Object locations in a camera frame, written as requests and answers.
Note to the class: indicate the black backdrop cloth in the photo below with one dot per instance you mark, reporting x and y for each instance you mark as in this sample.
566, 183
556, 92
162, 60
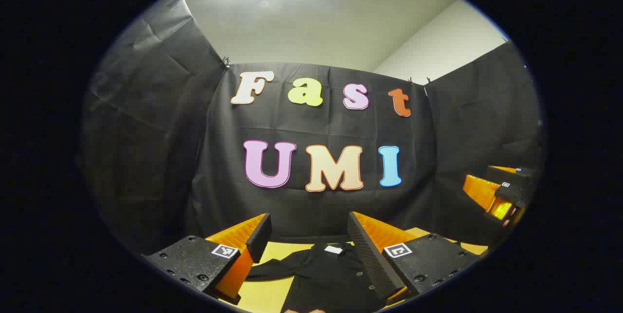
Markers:
316, 128

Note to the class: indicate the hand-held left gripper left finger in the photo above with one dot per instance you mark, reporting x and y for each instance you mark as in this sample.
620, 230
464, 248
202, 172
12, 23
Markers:
260, 237

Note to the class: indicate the small black binder clip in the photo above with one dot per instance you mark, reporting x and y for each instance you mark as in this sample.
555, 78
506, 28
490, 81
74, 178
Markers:
428, 81
225, 63
411, 81

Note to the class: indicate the black shirt with white label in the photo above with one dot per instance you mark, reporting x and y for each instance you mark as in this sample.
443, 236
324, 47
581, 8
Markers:
326, 279

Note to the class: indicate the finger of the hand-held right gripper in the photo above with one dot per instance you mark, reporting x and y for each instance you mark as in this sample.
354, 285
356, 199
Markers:
482, 193
506, 174

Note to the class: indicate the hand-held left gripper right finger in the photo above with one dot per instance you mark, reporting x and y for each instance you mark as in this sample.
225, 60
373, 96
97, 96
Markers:
370, 259

